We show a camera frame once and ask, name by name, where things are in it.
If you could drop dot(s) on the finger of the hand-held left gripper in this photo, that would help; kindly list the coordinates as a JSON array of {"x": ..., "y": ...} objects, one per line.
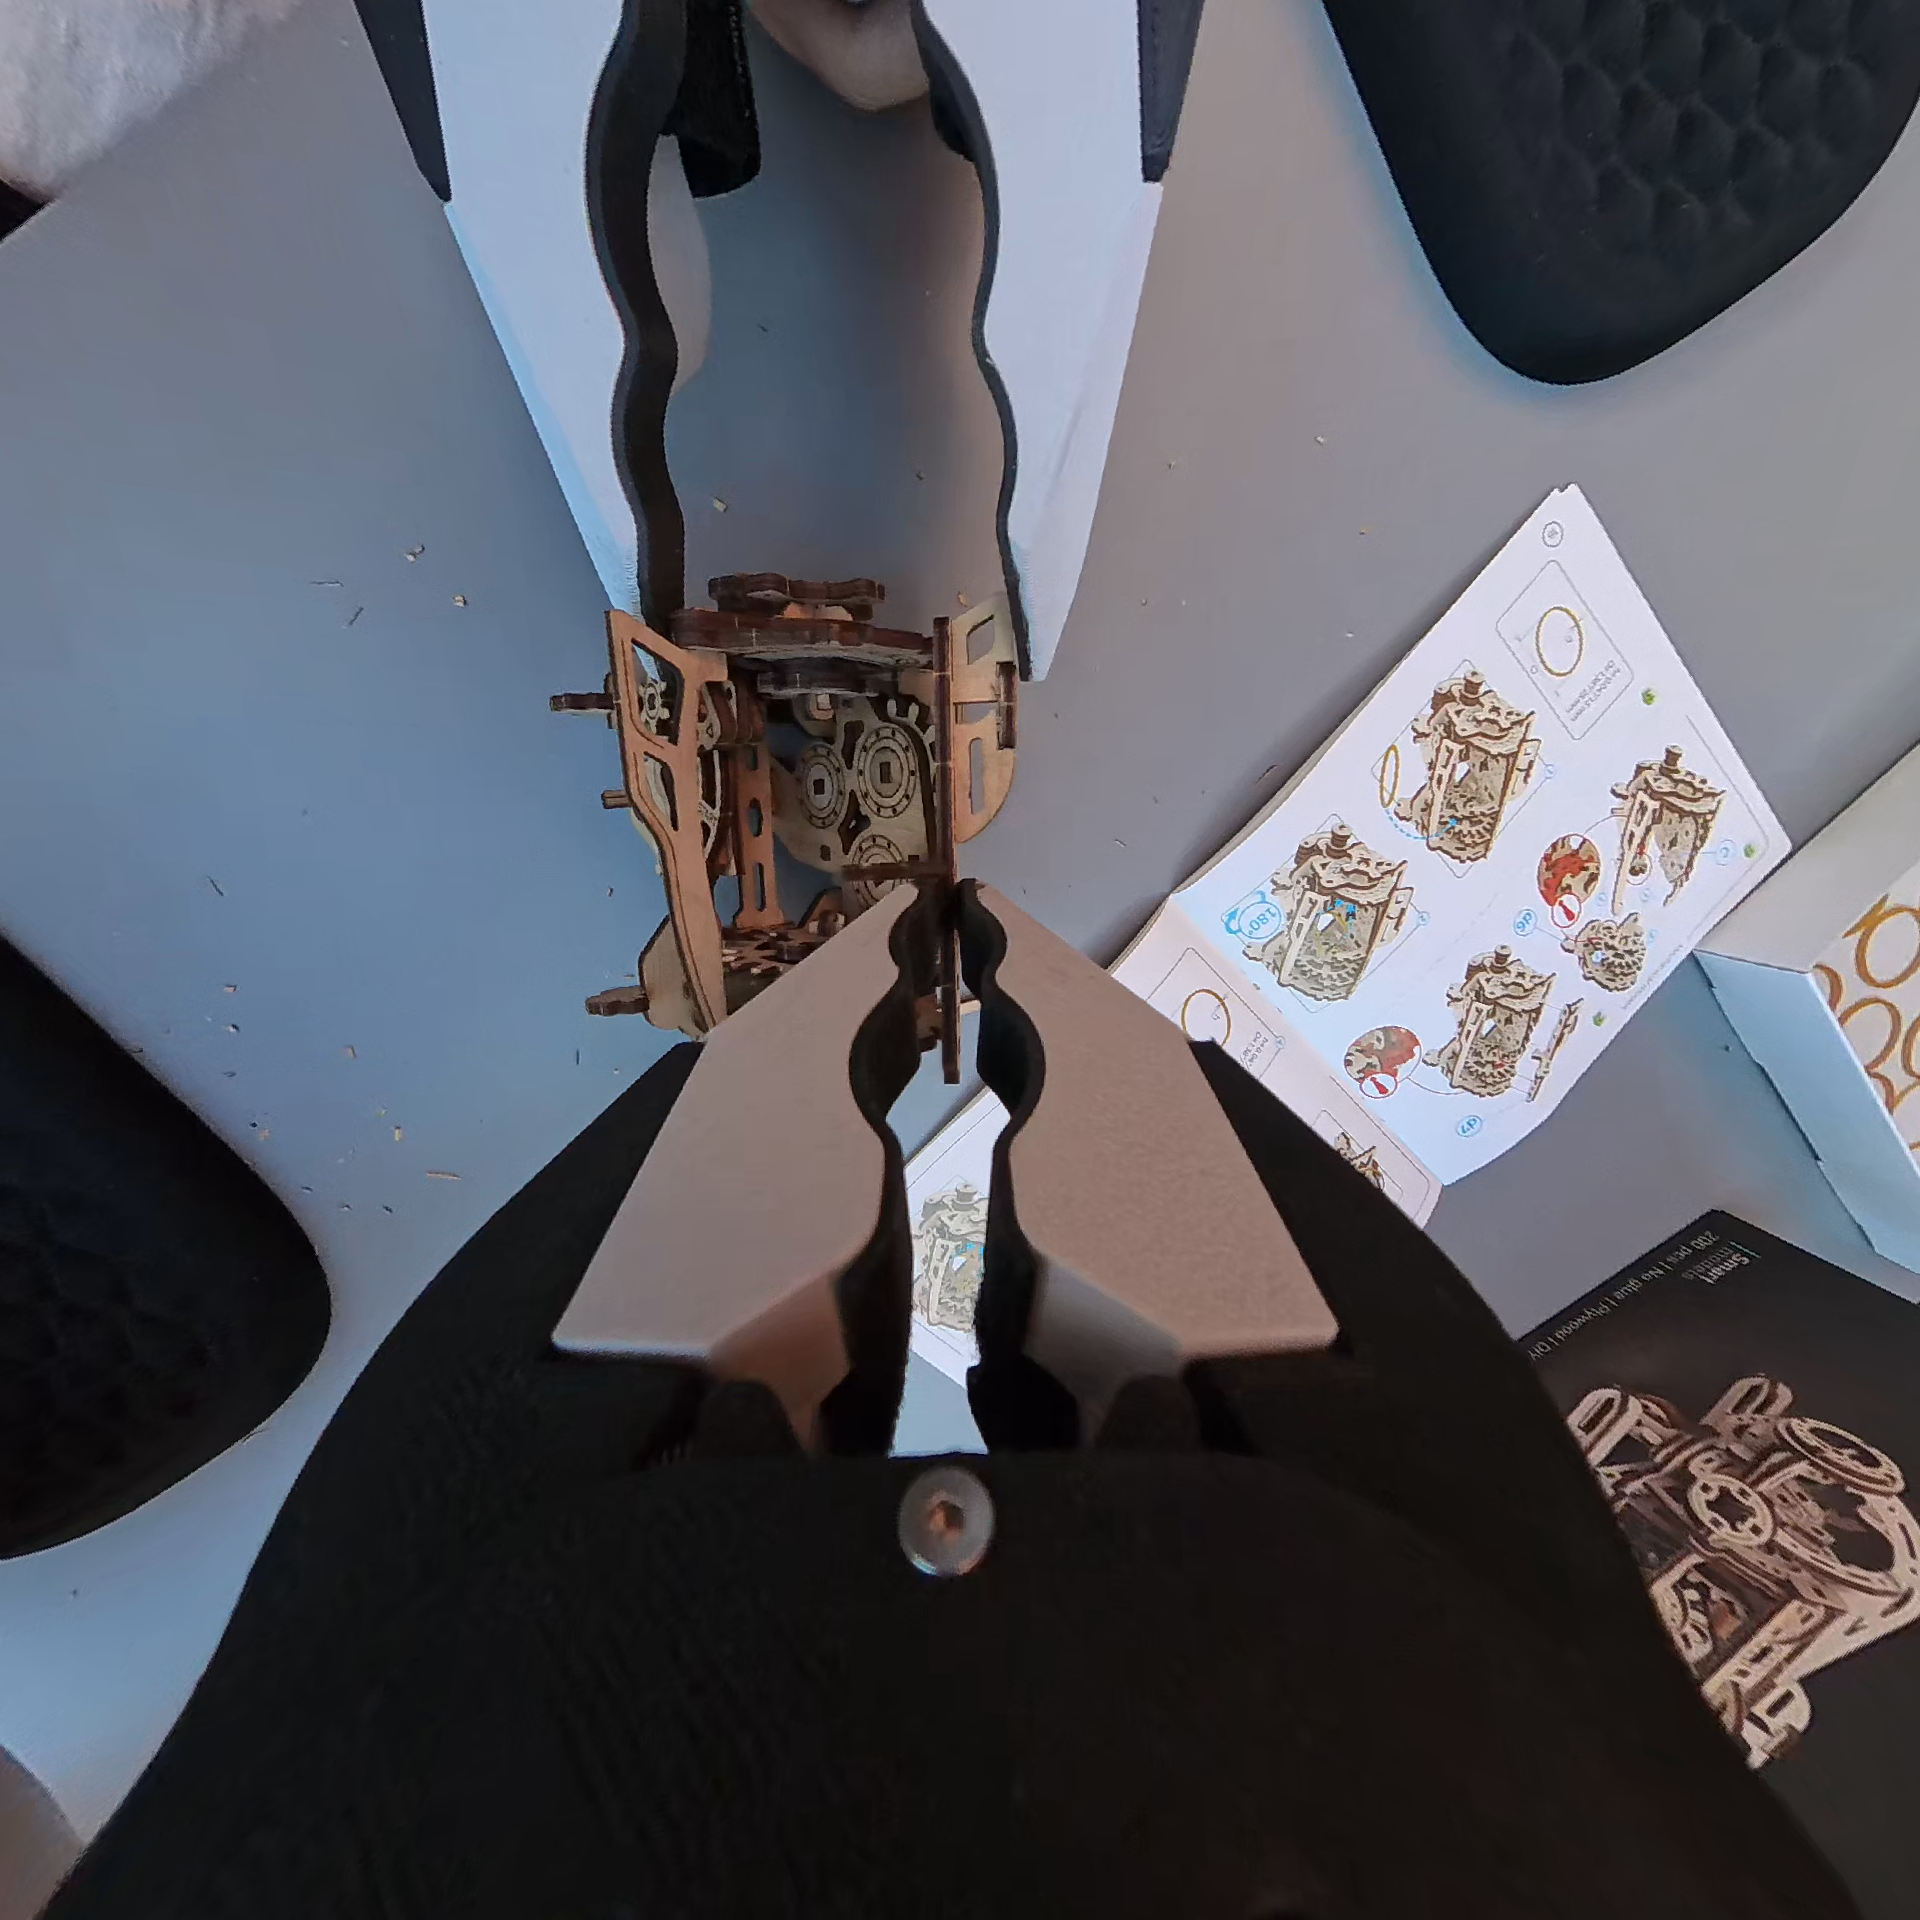
[
  {"x": 1073, "y": 329},
  {"x": 518, "y": 254}
]

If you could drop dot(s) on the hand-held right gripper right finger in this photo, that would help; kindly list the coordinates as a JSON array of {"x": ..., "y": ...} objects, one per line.
[{"x": 1156, "y": 1185}]

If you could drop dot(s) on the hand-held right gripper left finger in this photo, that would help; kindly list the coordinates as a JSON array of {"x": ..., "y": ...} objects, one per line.
[{"x": 722, "y": 1185}]

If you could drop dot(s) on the wooden mechanical puzzle model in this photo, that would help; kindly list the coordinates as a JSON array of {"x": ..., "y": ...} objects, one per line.
[{"x": 837, "y": 782}]

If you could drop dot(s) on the white fluffy cloth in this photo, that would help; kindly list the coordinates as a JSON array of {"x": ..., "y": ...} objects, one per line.
[{"x": 138, "y": 77}]

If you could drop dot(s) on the open instruction booklet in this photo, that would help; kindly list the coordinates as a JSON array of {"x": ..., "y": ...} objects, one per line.
[{"x": 1501, "y": 897}]

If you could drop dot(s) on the black textured pad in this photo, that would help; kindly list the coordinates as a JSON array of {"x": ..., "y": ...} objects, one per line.
[
  {"x": 120, "y": 1276},
  {"x": 1651, "y": 177}
]

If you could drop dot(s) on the white box with gold rings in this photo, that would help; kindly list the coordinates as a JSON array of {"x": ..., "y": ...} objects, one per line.
[{"x": 1787, "y": 1031}]

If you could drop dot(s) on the black puzzle kit box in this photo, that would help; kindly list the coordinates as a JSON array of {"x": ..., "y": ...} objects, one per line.
[{"x": 1799, "y": 1348}]

